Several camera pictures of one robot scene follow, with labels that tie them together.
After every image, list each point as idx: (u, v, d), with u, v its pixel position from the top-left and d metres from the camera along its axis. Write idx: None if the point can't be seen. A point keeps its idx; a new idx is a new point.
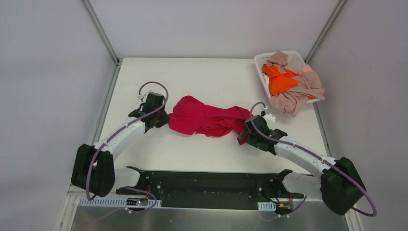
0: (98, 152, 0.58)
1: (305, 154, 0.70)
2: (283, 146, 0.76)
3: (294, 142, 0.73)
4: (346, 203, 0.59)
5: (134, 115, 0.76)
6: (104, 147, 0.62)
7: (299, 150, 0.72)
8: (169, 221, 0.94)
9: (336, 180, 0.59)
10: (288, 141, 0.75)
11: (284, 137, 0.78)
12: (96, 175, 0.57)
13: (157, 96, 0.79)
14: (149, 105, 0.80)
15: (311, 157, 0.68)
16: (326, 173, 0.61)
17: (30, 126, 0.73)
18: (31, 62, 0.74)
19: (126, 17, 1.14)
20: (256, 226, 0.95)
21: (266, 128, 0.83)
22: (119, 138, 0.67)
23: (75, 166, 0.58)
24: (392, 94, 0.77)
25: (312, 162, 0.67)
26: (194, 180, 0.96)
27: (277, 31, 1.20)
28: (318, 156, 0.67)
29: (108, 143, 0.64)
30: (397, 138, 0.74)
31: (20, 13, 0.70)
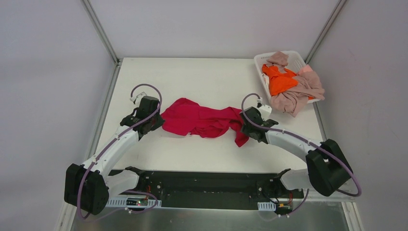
0: (87, 171, 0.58)
1: (292, 138, 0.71)
2: (273, 133, 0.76)
3: (283, 128, 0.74)
4: (332, 184, 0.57)
5: (126, 123, 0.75)
6: (93, 166, 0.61)
7: (287, 135, 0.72)
8: (169, 221, 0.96)
9: (320, 160, 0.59)
10: (278, 129, 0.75)
11: (275, 125, 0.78)
12: (88, 196, 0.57)
13: (150, 100, 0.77)
14: (143, 109, 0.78)
15: (298, 140, 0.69)
16: (311, 153, 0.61)
17: (39, 132, 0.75)
18: (40, 69, 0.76)
19: (126, 16, 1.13)
20: (256, 226, 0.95)
21: (260, 119, 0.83)
22: (108, 153, 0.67)
23: (66, 186, 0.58)
24: (392, 95, 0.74)
25: (299, 146, 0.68)
26: (194, 180, 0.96)
27: (280, 28, 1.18)
28: (305, 138, 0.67)
29: (97, 161, 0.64)
30: (398, 139, 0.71)
31: (28, 17, 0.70)
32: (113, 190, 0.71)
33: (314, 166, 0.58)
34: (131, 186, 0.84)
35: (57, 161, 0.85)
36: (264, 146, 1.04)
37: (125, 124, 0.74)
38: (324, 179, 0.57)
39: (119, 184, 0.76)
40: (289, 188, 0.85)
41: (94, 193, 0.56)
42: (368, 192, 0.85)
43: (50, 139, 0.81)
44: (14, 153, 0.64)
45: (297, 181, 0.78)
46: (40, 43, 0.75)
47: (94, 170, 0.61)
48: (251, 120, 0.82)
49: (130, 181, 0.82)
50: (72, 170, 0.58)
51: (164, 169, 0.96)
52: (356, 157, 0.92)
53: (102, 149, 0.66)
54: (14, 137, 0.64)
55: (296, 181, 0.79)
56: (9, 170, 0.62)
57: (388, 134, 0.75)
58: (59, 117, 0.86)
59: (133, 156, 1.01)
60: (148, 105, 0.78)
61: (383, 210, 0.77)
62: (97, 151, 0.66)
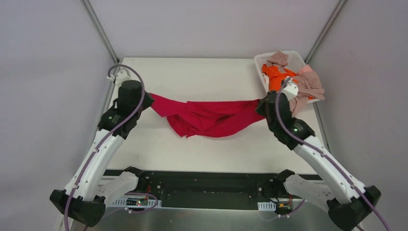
0: (69, 200, 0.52)
1: (333, 170, 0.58)
2: (309, 151, 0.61)
3: (324, 151, 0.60)
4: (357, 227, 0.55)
5: (105, 124, 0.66)
6: (74, 192, 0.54)
7: (330, 165, 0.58)
8: (170, 221, 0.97)
9: (360, 211, 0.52)
10: (316, 147, 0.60)
11: (311, 137, 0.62)
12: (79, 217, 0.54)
13: (130, 90, 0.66)
14: (122, 102, 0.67)
15: (338, 175, 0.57)
16: (353, 201, 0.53)
17: (39, 131, 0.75)
18: (41, 69, 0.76)
19: (127, 15, 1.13)
20: (256, 226, 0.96)
21: (288, 117, 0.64)
22: (89, 173, 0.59)
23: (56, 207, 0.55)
24: (391, 95, 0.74)
25: (340, 184, 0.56)
26: (194, 180, 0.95)
27: (280, 28, 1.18)
28: (349, 179, 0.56)
29: (79, 185, 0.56)
30: (398, 139, 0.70)
31: (28, 17, 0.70)
32: (111, 197, 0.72)
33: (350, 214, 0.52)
34: (131, 188, 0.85)
35: (57, 161, 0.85)
36: (264, 146, 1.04)
37: (104, 129, 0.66)
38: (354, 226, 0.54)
39: (117, 189, 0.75)
40: (289, 192, 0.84)
41: (86, 216, 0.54)
42: None
43: (51, 139, 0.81)
44: (14, 154, 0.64)
45: (304, 191, 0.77)
46: (40, 43, 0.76)
47: (78, 195, 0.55)
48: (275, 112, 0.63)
49: (128, 185, 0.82)
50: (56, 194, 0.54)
51: (164, 169, 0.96)
52: (356, 157, 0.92)
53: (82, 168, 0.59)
54: (15, 137, 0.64)
55: (303, 191, 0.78)
56: (9, 170, 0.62)
57: (388, 134, 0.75)
58: (59, 117, 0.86)
59: (132, 156, 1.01)
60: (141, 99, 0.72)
61: (382, 210, 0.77)
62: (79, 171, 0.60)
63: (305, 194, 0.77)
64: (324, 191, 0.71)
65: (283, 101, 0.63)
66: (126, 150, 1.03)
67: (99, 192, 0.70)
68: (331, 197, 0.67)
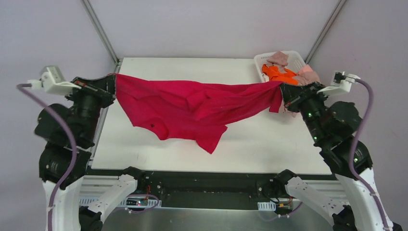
0: None
1: (374, 209, 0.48)
2: (359, 186, 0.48)
3: (376, 191, 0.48)
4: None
5: (48, 174, 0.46)
6: None
7: (374, 204, 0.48)
8: (170, 220, 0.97)
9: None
10: (369, 185, 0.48)
11: (367, 172, 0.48)
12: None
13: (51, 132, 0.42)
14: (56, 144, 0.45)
15: (376, 215, 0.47)
16: None
17: None
18: (41, 68, 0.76)
19: (127, 14, 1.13)
20: (256, 226, 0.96)
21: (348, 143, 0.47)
22: (60, 224, 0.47)
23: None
24: (392, 94, 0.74)
25: (375, 224, 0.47)
26: (194, 180, 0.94)
27: (280, 27, 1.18)
28: (385, 220, 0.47)
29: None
30: (398, 138, 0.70)
31: (30, 17, 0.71)
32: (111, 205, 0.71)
33: None
34: (130, 192, 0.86)
35: None
36: (264, 146, 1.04)
37: (48, 181, 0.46)
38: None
39: (116, 196, 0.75)
40: (289, 194, 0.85)
41: None
42: None
43: None
44: (14, 154, 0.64)
45: (304, 197, 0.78)
46: (40, 42, 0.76)
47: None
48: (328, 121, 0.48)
49: (127, 189, 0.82)
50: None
51: (164, 169, 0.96)
52: None
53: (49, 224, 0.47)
54: (14, 137, 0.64)
55: (303, 197, 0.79)
56: (9, 171, 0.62)
57: (388, 134, 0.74)
58: None
59: (133, 156, 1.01)
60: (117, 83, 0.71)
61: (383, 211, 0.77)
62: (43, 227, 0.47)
63: (304, 199, 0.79)
64: (329, 203, 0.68)
65: (344, 108, 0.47)
66: (126, 150, 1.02)
67: (97, 202, 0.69)
68: (337, 210, 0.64)
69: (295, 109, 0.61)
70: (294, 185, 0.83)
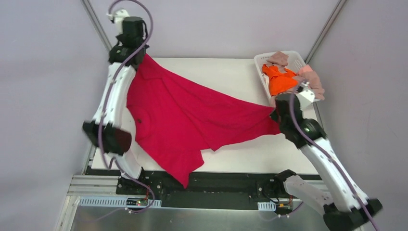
0: (100, 129, 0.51)
1: (336, 174, 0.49)
2: (316, 153, 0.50)
3: (333, 156, 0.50)
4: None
5: (115, 59, 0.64)
6: (105, 117, 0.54)
7: (335, 168, 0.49)
8: (170, 220, 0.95)
9: (358, 223, 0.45)
10: (325, 149, 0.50)
11: (321, 141, 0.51)
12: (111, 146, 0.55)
13: (131, 20, 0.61)
14: (127, 36, 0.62)
15: (343, 183, 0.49)
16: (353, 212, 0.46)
17: (41, 131, 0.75)
18: (42, 69, 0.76)
19: (126, 14, 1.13)
20: (256, 226, 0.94)
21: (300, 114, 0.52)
22: (113, 101, 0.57)
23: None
24: (392, 94, 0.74)
25: (343, 192, 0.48)
26: (194, 180, 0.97)
27: (280, 28, 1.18)
28: (351, 186, 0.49)
29: (106, 112, 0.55)
30: (397, 138, 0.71)
31: (29, 18, 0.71)
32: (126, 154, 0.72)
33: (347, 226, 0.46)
34: (133, 176, 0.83)
35: (57, 161, 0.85)
36: (263, 146, 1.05)
37: (115, 62, 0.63)
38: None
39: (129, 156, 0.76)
40: (288, 192, 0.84)
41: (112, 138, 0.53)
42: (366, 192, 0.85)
43: (51, 139, 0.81)
44: (13, 154, 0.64)
45: (298, 191, 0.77)
46: (39, 41, 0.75)
47: (106, 121, 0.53)
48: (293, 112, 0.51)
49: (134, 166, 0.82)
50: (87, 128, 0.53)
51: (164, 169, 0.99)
52: (355, 156, 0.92)
53: (105, 98, 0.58)
54: (14, 137, 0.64)
55: (298, 191, 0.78)
56: (10, 170, 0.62)
57: (388, 133, 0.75)
58: (60, 116, 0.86)
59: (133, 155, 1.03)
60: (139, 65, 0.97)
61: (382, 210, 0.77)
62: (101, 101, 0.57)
63: (298, 193, 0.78)
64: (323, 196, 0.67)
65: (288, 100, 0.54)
66: None
67: None
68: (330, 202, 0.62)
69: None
70: (292, 181, 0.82)
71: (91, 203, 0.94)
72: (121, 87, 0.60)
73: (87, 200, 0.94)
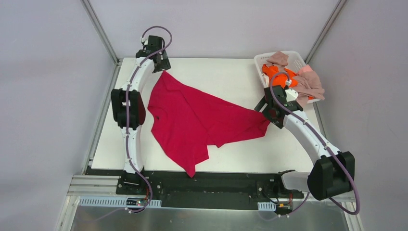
0: (128, 95, 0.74)
1: (311, 134, 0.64)
2: (293, 119, 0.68)
3: (305, 119, 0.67)
4: (328, 193, 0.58)
5: (141, 54, 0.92)
6: (130, 87, 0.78)
7: (308, 129, 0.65)
8: (169, 221, 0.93)
9: (329, 170, 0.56)
10: (300, 117, 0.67)
11: (298, 112, 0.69)
12: (133, 110, 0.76)
13: (156, 37, 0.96)
14: (151, 45, 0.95)
15: (314, 138, 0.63)
16: (323, 159, 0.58)
17: (41, 131, 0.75)
18: (41, 70, 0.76)
19: (126, 15, 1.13)
20: (256, 226, 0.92)
21: (283, 98, 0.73)
22: (137, 79, 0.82)
23: (113, 108, 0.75)
24: (392, 94, 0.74)
25: (315, 146, 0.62)
26: (195, 180, 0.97)
27: (280, 28, 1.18)
28: (323, 140, 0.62)
29: (132, 83, 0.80)
30: (397, 138, 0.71)
31: (29, 18, 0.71)
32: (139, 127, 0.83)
33: (321, 173, 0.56)
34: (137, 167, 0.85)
35: (57, 161, 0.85)
36: (263, 146, 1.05)
37: (141, 56, 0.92)
38: (324, 187, 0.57)
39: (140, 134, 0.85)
40: (287, 187, 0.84)
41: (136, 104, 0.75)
42: (367, 191, 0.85)
43: (50, 138, 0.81)
44: (13, 154, 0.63)
45: (295, 179, 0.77)
46: (39, 42, 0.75)
47: (132, 90, 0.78)
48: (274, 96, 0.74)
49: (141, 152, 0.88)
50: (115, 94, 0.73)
51: (164, 169, 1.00)
52: (355, 156, 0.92)
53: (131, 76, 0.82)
54: (13, 137, 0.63)
55: (294, 180, 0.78)
56: (9, 170, 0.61)
57: (388, 134, 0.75)
58: (59, 117, 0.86)
59: None
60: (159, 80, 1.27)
61: (383, 210, 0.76)
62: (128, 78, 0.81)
63: (294, 182, 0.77)
64: None
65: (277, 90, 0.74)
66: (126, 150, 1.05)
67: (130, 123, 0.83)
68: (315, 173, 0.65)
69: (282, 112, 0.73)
70: (289, 173, 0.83)
71: (90, 203, 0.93)
72: (143, 72, 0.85)
73: (87, 200, 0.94)
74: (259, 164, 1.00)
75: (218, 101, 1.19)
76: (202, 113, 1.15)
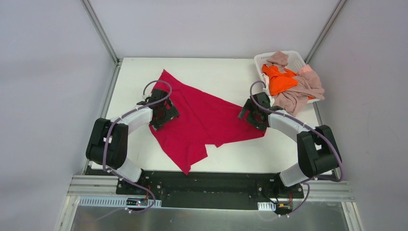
0: (113, 126, 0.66)
1: (291, 121, 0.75)
2: (275, 116, 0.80)
3: (285, 112, 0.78)
4: (317, 168, 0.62)
5: (143, 104, 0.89)
6: (119, 120, 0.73)
7: (287, 119, 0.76)
8: (169, 221, 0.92)
9: (310, 142, 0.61)
10: (280, 112, 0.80)
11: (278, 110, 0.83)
12: (112, 147, 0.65)
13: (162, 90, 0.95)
14: (154, 98, 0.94)
15: (294, 122, 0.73)
16: (303, 133, 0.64)
17: (41, 130, 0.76)
18: (41, 69, 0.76)
19: (126, 15, 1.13)
20: (256, 226, 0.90)
21: (267, 104, 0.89)
22: (131, 117, 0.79)
23: (91, 139, 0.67)
24: (392, 94, 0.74)
25: (296, 127, 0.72)
26: (194, 180, 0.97)
27: (280, 28, 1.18)
28: (301, 121, 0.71)
29: (122, 119, 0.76)
30: (397, 138, 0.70)
31: (29, 19, 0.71)
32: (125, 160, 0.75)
33: (303, 146, 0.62)
34: (133, 180, 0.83)
35: (57, 161, 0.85)
36: (264, 147, 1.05)
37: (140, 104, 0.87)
38: (310, 159, 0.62)
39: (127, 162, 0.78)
40: (287, 185, 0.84)
41: (118, 142, 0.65)
42: (367, 191, 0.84)
43: (50, 139, 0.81)
44: (13, 154, 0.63)
45: (292, 172, 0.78)
46: (39, 42, 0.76)
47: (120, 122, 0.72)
48: (260, 104, 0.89)
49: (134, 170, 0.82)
50: (99, 123, 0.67)
51: (164, 169, 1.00)
52: (355, 156, 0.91)
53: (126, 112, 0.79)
54: (13, 137, 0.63)
55: (291, 173, 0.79)
56: (8, 170, 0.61)
57: (388, 133, 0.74)
58: (59, 117, 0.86)
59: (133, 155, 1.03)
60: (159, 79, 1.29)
61: (383, 210, 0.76)
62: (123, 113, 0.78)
63: (293, 174, 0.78)
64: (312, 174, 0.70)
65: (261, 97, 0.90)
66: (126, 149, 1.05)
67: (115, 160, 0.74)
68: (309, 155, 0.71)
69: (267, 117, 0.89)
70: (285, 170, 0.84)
71: (90, 203, 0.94)
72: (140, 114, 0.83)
73: (87, 200, 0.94)
74: (259, 164, 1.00)
75: (218, 101, 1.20)
76: (202, 113, 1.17)
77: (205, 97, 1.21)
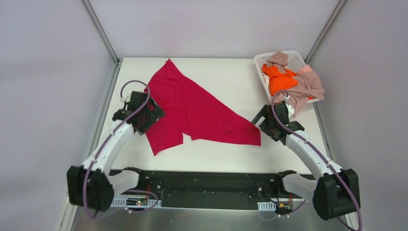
0: (86, 176, 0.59)
1: (313, 153, 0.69)
2: (295, 139, 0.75)
3: (307, 138, 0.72)
4: (333, 212, 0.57)
5: (119, 117, 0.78)
6: (93, 165, 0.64)
7: (308, 147, 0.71)
8: (169, 221, 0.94)
9: (332, 187, 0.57)
10: (302, 136, 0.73)
11: (299, 131, 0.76)
12: (92, 195, 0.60)
13: (141, 93, 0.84)
14: (133, 103, 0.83)
15: (317, 158, 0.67)
16: (325, 176, 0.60)
17: (41, 130, 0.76)
18: (41, 69, 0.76)
19: (126, 14, 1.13)
20: (256, 226, 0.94)
21: (285, 118, 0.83)
22: (107, 150, 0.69)
23: (69, 190, 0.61)
24: (392, 94, 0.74)
25: (317, 163, 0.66)
26: (195, 180, 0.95)
27: (280, 28, 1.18)
28: (325, 159, 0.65)
29: (97, 160, 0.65)
30: (397, 138, 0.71)
31: (28, 18, 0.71)
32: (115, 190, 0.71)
33: (324, 190, 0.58)
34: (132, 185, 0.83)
35: (57, 161, 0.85)
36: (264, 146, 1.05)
37: (118, 119, 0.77)
38: (328, 205, 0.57)
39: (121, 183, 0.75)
40: (287, 189, 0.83)
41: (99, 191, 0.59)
42: (366, 191, 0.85)
43: (50, 139, 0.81)
44: (13, 154, 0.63)
45: (296, 185, 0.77)
46: (39, 41, 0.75)
47: (95, 168, 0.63)
48: (278, 116, 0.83)
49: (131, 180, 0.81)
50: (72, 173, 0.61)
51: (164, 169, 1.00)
52: (355, 157, 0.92)
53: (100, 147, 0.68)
54: (12, 138, 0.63)
55: (296, 187, 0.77)
56: (9, 170, 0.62)
57: (388, 134, 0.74)
58: (60, 117, 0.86)
59: (132, 155, 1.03)
60: (164, 67, 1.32)
61: (382, 210, 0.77)
62: (96, 150, 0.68)
63: (299, 187, 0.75)
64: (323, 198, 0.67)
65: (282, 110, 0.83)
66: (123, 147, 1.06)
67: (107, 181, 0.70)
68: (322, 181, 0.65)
69: (283, 132, 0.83)
70: (291, 176, 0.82)
71: None
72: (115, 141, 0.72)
73: None
74: (260, 165, 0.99)
75: (208, 97, 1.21)
76: (190, 104, 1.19)
77: (198, 91, 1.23)
